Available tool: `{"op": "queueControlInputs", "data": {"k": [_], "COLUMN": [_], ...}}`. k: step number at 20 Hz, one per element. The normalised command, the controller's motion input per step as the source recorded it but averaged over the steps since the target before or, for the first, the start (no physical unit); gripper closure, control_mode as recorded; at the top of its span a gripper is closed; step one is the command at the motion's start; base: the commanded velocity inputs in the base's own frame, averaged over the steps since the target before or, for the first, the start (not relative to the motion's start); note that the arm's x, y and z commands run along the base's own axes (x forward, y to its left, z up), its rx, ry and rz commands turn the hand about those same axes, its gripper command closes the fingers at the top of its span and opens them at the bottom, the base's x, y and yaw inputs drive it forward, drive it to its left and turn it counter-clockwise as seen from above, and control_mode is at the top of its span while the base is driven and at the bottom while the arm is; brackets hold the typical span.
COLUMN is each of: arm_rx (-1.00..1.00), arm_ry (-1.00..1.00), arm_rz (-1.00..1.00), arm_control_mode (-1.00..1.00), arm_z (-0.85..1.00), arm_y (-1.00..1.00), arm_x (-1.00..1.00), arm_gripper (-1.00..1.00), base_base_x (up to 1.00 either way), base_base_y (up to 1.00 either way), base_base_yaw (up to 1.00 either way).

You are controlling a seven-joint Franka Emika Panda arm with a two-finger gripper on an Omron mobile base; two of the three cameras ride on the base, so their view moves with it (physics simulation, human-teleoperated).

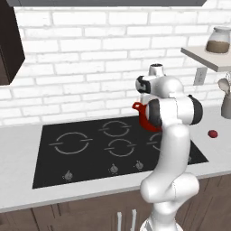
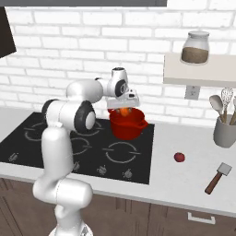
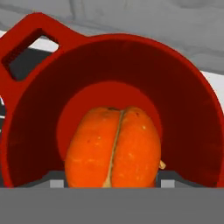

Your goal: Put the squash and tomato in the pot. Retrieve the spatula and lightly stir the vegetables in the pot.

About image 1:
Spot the brown cupboard door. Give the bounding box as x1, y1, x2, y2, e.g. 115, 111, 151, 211
31, 193, 127, 231
175, 173, 231, 231
0, 208, 40, 231
125, 189, 155, 231

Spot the red tomato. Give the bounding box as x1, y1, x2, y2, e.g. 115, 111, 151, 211
208, 129, 219, 139

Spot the grey wall socket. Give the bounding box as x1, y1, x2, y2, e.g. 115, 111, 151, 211
193, 66, 208, 87

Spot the grey utensil holder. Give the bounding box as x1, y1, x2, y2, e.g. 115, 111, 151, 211
220, 94, 231, 120

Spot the grey extractor hood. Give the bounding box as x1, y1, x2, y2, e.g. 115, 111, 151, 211
5, 0, 208, 8

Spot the white cupboard handle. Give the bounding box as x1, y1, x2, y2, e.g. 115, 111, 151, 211
130, 208, 138, 231
116, 211, 124, 231

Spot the dark brown wall cupboard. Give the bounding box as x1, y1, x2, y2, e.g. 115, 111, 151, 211
0, 0, 26, 87

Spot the black hob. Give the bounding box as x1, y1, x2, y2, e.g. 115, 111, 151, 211
32, 115, 209, 190

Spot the glass jar with brown contents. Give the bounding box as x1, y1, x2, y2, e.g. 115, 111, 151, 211
205, 25, 231, 55

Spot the pale wall shelf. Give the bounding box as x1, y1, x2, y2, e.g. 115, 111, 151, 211
180, 45, 231, 73

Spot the red pot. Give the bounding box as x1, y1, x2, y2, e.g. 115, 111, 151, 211
132, 101, 163, 134

